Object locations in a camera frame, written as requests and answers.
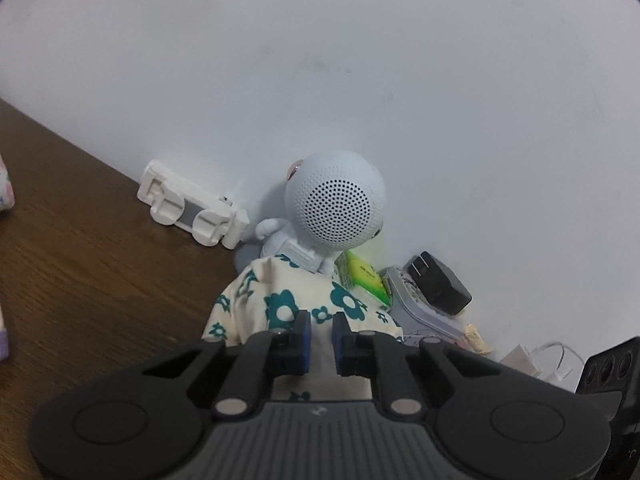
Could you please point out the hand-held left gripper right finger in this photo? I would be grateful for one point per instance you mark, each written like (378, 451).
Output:
(338, 342)

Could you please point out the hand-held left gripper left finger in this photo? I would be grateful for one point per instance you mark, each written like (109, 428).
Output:
(303, 340)

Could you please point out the cream green-flowered garment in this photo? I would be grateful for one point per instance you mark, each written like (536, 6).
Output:
(280, 280)

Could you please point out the green packet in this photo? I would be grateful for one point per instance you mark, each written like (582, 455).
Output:
(365, 277)

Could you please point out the white charger plug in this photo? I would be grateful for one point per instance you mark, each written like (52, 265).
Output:
(522, 360)

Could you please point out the black charger plug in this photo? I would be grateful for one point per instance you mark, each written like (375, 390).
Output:
(440, 285)

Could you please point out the cream paper packets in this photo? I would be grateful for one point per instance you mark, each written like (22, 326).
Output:
(477, 340)

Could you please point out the white robot-shaped speaker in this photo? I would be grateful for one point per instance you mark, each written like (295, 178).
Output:
(325, 200)

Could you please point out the white plastic holder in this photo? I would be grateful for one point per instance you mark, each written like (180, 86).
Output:
(185, 205)

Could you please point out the purple-trimmed garment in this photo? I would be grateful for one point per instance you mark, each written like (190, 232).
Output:
(3, 337)

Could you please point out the pink floral garment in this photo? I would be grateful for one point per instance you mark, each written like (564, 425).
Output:
(5, 185)

